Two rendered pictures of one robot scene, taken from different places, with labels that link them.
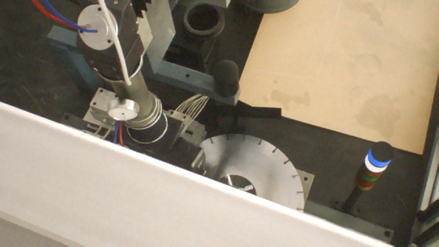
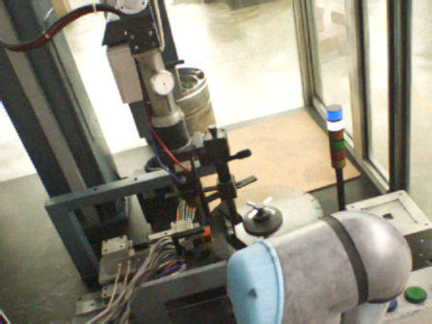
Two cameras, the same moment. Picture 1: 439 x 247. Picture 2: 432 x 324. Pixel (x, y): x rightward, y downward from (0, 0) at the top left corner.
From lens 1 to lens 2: 0.84 m
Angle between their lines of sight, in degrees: 38
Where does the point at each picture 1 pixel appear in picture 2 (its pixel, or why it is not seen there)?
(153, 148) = (189, 148)
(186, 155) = (216, 135)
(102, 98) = (110, 245)
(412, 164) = (360, 181)
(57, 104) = (65, 298)
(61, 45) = (59, 208)
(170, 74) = (162, 175)
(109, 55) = (146, 13)
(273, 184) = (283, 200)
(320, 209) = not seen: hidden behind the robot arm
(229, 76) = not seen: hidden behind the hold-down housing
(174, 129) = (196, 136)
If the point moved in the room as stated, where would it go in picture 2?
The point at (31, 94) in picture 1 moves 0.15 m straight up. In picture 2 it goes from (34, 305) to (12, 271)
